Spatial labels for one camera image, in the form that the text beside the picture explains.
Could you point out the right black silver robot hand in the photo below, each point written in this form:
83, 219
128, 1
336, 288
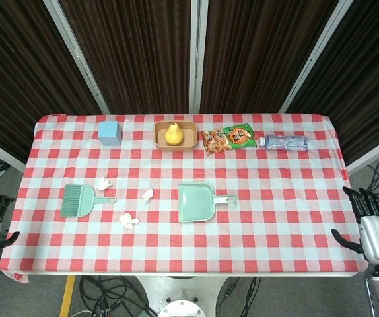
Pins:
377, 237

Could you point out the green hand brush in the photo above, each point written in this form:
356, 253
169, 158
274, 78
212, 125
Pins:
77, 201

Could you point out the white paper ball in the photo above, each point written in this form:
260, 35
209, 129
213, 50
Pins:
148, 194
103, 183
128, 220

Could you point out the green plastic dustpan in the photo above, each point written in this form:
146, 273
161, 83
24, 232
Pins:
196, 203

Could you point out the grey round robot base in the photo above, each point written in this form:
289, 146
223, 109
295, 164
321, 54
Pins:
181, 308

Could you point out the tan rectangular tray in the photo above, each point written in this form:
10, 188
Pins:
191, 135

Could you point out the clear plastic water bottle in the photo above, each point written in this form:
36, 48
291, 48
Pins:
285, 142

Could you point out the dark brown corrugated panel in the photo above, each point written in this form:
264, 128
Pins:
367, 82
259, 53
133, 53
18, 72

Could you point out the light blue cube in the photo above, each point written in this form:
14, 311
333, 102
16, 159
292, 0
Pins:
109, 133

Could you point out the green orange snack bag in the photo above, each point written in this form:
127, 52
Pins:
226, 138

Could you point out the red white checkered tablecloth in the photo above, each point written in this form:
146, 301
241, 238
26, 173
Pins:
189, 251

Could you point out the yellow pear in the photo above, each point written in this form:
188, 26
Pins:
174, 136

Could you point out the white metal frame rail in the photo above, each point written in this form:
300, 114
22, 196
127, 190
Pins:
1, 153
374, 153

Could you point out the white metal frame post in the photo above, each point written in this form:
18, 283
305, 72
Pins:
315, 56
77, 56
197, 56

